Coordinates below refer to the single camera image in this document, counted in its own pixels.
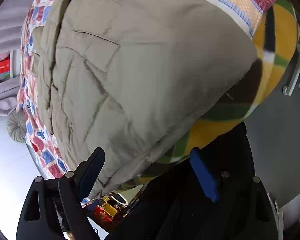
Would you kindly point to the khaki padded jacket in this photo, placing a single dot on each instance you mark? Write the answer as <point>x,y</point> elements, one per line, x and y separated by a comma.
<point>132,77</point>

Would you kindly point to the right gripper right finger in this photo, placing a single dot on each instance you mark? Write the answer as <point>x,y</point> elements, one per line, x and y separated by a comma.
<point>215,194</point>

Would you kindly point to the round green pleated cushion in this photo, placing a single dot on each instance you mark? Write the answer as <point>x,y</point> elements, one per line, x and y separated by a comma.
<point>16,126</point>

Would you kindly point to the patchwork leaf bedspread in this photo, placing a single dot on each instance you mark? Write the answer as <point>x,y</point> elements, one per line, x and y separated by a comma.
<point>44,143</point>

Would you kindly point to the grey curtain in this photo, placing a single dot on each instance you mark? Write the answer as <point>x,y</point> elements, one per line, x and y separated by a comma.
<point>12,17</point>

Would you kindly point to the white shelf unit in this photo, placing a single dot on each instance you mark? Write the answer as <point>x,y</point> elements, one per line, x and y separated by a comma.
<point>15,63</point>

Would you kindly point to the yellow green fleece blanket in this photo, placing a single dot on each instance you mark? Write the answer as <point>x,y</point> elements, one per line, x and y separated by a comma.
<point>275,41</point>

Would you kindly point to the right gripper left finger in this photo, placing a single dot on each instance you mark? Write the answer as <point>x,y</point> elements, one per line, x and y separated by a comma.
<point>53,206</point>

